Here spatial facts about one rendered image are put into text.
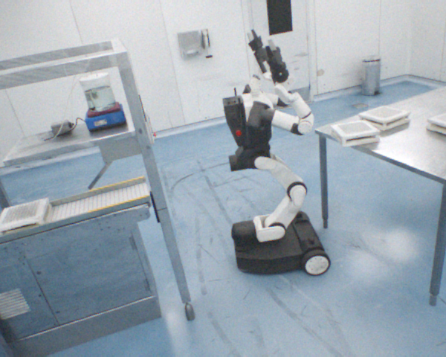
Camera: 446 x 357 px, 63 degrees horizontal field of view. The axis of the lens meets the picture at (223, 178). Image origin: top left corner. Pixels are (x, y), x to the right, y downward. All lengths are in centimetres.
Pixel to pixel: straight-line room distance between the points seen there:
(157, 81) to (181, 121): 72
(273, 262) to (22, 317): 163
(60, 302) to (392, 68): 646
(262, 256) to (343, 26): 482
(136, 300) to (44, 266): 61
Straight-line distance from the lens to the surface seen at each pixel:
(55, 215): 231
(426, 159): 235
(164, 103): 591
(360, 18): 691
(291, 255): 270
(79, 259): 235
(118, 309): 258
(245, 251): 276
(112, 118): 201
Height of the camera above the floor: 188
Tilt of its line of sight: 26 degrees down
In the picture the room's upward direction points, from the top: 10 degrees counter-clockwise
